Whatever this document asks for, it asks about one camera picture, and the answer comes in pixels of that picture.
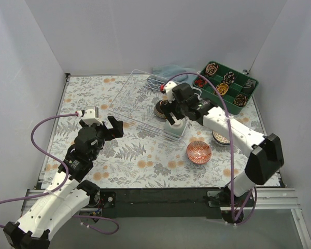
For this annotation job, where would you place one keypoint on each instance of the yellow rolled tie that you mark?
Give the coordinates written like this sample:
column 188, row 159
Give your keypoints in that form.
column 222, row 88

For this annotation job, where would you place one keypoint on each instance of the dark floral rolled tie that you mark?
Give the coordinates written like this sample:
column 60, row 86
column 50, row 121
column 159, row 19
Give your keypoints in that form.
column 240, row 100

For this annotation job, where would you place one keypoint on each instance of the pale green bowl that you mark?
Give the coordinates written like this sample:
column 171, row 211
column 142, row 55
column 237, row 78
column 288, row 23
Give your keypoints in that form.
column 175, row 129

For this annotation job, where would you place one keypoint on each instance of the floral patterned table mat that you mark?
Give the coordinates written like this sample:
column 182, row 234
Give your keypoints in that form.
column 136, row 160

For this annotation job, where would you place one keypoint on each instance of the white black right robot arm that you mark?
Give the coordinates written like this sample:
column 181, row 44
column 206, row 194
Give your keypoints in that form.
column 264, row 152

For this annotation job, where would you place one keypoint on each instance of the red diamond pattern bowl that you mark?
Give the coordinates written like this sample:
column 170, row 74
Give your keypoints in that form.
column 219, row 143

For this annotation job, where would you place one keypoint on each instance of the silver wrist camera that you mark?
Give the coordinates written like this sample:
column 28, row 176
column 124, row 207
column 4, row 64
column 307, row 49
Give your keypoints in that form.
column 90, row 116
column 168, row 90

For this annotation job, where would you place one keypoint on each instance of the brown patterned rolled tie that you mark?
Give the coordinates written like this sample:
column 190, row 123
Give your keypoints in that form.
column 211, row 69

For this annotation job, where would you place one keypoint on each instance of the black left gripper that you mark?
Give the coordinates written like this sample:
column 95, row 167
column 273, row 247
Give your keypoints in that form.
column 105, row 128

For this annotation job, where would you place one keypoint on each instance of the black white rolled tie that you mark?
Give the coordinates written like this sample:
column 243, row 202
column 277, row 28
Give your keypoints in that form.
column 229, row 78

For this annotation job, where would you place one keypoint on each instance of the blue white zigzag bowl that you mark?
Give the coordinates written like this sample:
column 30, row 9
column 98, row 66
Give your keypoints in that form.
column 199, row 152

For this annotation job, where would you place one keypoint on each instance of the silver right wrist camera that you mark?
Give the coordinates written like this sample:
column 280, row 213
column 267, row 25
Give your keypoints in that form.
column 168, row 90

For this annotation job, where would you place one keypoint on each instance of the black glazed bowl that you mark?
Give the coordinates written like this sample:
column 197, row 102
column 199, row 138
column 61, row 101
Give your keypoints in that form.
column 157, row 110

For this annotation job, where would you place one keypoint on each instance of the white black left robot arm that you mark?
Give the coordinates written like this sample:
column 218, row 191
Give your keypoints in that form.
column 68, row 192

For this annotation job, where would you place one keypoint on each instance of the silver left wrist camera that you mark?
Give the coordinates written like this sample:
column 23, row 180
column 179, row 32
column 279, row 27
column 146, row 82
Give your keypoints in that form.
column 90, row 116

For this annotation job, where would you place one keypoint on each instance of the green compartment tray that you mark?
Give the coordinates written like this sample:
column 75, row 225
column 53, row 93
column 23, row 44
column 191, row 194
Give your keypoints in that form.
column 210, row 92

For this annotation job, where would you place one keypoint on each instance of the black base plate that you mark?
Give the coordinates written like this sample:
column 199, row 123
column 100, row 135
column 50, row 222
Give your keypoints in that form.
column 164, row 202

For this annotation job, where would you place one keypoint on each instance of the white wire dish rack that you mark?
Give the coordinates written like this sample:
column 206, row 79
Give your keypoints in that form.
column 135, row 103

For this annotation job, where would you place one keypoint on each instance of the light blue cloth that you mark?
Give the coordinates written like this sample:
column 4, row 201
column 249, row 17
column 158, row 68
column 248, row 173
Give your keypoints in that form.
column 161, row 75

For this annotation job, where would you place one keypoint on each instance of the grey folded cloth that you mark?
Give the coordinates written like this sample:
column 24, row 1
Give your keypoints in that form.
column 249, row 86

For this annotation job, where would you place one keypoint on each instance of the red black rolled tie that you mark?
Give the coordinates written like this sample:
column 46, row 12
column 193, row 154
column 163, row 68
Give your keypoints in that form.
column 200, row 82

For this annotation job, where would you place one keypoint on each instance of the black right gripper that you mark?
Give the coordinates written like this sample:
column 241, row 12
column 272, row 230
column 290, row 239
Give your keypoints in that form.
column 174, row 108

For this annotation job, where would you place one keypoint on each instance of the brown floral pattern bowl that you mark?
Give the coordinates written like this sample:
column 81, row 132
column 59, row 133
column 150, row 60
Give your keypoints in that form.
column 220, row 138

